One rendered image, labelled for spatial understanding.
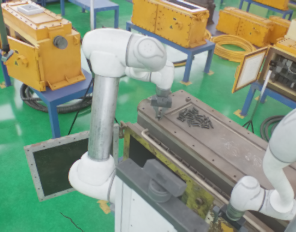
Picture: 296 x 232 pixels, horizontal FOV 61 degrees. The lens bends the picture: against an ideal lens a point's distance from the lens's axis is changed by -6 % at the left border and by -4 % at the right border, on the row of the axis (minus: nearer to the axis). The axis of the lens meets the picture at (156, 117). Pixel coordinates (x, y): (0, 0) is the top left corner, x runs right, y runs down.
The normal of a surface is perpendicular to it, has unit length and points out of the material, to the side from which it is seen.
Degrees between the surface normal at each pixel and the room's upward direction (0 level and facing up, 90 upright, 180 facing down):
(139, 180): 0
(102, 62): 78
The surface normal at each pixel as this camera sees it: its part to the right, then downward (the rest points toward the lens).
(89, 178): -0.22, 0.24
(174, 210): 0.11, -0.79
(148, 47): 0.04, 0.04
